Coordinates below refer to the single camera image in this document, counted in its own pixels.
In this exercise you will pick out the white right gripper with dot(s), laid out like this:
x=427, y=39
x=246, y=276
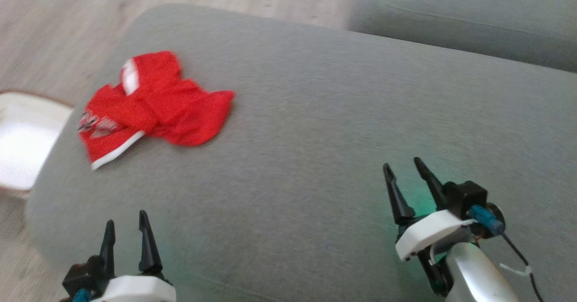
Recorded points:
x=428, y=232

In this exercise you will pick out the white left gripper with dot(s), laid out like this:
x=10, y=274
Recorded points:
x=135, y=290

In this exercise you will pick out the red basketball jersey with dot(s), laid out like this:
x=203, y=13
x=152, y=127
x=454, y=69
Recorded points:
x=180, y=108

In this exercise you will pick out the grey fabric sofa seat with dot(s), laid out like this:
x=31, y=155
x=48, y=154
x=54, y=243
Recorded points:
x=315, y=135

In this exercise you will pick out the white laundry basket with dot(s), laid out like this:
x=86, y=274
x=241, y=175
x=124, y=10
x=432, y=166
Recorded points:
x=22, y=144

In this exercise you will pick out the grey sofa side section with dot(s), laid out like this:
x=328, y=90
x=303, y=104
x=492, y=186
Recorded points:
x=473, y=18

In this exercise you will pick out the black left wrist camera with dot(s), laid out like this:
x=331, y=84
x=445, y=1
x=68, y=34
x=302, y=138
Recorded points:
x=83, y=272

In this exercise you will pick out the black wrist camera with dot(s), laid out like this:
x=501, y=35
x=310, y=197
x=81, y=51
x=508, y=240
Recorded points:
x=464, y=196
x=83, y=272

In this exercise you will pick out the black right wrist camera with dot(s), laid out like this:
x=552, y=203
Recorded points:
x=464, y=196

